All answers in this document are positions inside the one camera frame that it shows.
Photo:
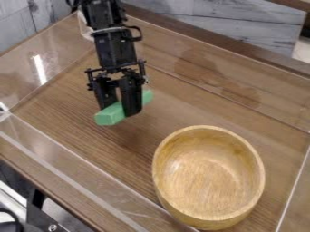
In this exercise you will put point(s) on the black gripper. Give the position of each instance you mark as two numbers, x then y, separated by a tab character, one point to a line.
120	71

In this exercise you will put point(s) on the green rectangular block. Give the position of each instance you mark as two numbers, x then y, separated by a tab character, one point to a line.
112	115

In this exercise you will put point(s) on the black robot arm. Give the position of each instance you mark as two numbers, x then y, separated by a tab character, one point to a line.
104	14

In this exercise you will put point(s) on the brown wooden bowl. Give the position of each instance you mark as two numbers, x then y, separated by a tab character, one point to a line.
208	176

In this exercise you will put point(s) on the black table leg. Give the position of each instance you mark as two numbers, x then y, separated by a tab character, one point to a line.
36	198

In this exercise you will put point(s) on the black device with bolt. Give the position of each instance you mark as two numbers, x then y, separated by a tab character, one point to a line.
38	219

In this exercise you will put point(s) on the clear acrylic corner bracket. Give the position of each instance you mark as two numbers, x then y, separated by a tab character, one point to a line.
84	29

